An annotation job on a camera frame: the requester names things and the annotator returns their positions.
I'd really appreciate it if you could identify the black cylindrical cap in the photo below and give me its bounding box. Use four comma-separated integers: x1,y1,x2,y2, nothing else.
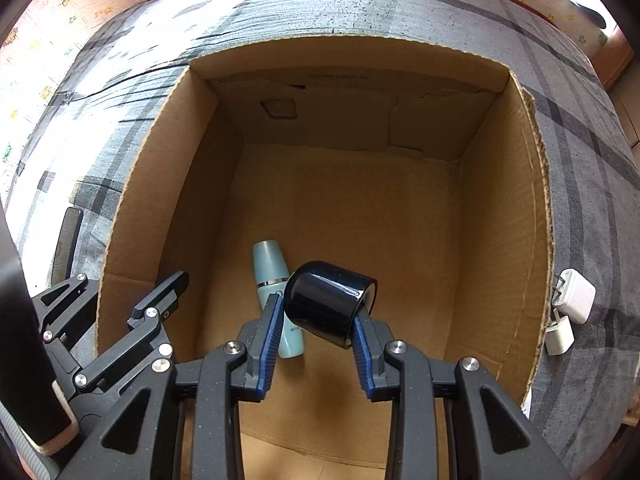
283,260,378,349

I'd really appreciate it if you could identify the light blue cosmetic bottle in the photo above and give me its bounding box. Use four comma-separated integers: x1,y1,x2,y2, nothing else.
252,238,305,360

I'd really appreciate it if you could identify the brown cardboard box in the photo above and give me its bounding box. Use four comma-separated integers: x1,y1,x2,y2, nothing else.
94,32,557,480

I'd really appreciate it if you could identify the small white charger plug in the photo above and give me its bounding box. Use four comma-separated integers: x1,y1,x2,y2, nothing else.
544,309,575,356

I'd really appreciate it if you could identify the large white charger plug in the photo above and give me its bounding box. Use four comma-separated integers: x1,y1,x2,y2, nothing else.
551,269,597,325

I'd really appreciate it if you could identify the black smartphone on bed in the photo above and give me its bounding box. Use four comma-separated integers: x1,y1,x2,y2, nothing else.
50,207,84,285

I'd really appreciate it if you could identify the grey plaid bed sheet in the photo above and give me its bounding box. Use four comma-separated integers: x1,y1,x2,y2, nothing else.
1,0,639,476

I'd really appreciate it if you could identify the black camera display module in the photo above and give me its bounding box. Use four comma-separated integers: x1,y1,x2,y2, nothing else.
1,220,78,456

